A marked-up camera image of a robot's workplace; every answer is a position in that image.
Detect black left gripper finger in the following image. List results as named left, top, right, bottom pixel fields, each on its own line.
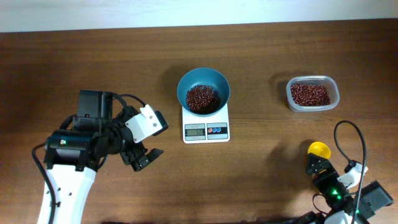
left=146, top=148, right=164, bottom=163
left=154, top=111, right=169, bottom=136

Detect yellow plastic measuring scoop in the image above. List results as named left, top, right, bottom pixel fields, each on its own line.
left=307, top=142, right=331, bottom=160

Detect scooped red beans portion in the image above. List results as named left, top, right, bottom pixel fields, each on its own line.
left=185, top=85, right=221, bottom=114

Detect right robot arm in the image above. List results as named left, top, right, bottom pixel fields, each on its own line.
left=282, top=153, right=394, bottom=224

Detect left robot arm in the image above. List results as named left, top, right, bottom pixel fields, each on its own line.
left=32, top=90, right=168, bottom=223

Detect white digital kitchen scale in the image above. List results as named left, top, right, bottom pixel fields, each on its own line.
left=182, top=104, right=230, bottom=144

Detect blue-grey bowl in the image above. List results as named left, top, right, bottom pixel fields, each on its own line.
left=177, top=68, right=231, bottom=115

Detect red adzuki beans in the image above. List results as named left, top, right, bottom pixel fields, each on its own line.
left=290, top=84, right=331, bottom=106

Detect clear plastic container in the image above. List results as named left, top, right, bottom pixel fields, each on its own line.
left=286, top=75, right=340, bottom=112

